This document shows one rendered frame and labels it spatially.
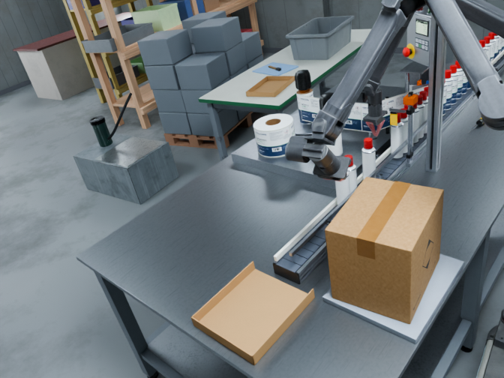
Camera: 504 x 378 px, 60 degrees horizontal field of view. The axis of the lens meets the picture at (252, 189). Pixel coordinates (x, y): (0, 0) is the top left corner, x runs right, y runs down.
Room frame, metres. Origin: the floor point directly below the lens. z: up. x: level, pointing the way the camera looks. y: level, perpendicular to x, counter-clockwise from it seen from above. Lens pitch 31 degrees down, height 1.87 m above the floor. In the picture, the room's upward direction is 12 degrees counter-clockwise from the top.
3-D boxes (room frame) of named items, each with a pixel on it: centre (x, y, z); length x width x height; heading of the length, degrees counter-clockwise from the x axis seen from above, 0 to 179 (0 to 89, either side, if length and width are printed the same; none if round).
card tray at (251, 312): (0.99, 0.07, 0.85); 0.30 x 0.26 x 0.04; 133
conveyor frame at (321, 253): (1.66, -0.66, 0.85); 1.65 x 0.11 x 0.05; 133
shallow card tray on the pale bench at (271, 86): (3.17, -0.30, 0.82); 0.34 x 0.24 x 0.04; 144
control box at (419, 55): (1.68, -0.80, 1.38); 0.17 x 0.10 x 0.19; 8
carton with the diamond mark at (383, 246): (1.00, -0.36, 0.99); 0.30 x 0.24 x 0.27; 139
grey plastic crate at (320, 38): (3.89, -0.87, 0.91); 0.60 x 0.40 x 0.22; 142
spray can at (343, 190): (1.36, -0.33, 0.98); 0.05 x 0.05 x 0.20
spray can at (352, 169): (1.40, -0.37, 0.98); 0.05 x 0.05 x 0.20
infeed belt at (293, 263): (1.66, -0.66, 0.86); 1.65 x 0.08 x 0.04; 133
